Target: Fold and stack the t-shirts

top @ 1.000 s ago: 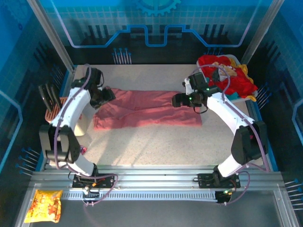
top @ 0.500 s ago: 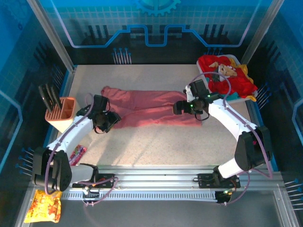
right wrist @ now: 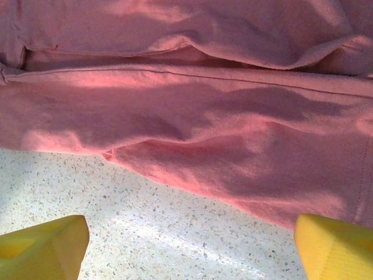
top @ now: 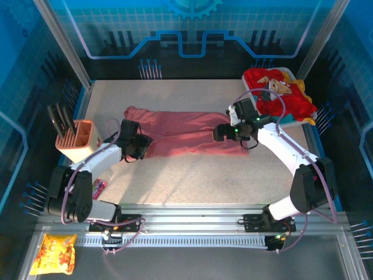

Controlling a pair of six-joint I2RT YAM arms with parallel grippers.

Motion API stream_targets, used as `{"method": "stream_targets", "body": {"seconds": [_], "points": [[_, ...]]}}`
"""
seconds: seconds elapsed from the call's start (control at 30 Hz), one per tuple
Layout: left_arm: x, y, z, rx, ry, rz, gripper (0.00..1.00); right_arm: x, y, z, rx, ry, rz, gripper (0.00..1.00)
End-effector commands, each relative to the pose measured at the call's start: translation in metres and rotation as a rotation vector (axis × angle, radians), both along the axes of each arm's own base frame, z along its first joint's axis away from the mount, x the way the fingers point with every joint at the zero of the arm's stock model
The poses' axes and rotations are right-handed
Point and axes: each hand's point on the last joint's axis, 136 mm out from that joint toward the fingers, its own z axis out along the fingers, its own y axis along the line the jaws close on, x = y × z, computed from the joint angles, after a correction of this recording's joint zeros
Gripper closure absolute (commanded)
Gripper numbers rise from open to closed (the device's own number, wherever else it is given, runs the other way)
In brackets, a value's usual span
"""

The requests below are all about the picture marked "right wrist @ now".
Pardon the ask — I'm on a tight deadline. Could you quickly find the pink t-shirt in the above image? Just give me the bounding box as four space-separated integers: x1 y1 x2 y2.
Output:
0 0 373 232

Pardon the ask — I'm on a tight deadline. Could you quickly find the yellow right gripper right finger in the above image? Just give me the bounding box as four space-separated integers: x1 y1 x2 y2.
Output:
293 213 373 280

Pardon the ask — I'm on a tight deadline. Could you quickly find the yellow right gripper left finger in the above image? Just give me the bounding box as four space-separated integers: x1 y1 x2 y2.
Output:
0 215 90 280

